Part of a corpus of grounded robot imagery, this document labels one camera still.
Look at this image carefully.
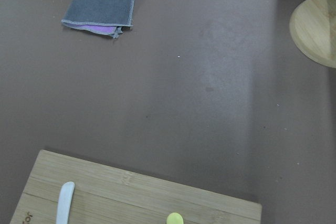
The wooden mug tree stand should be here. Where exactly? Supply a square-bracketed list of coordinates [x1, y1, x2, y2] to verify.
[289, 0, 335, 68]

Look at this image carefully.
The bamboo cutting board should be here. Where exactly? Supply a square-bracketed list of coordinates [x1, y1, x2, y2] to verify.
[11, 150, 262, 223]

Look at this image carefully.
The yellow plastic knife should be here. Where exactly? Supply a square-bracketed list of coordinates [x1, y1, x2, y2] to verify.
[166, 212, 184, 224]

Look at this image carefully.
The grey folded cloth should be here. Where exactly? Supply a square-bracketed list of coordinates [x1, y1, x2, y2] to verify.
[61, 0, 135, 38]

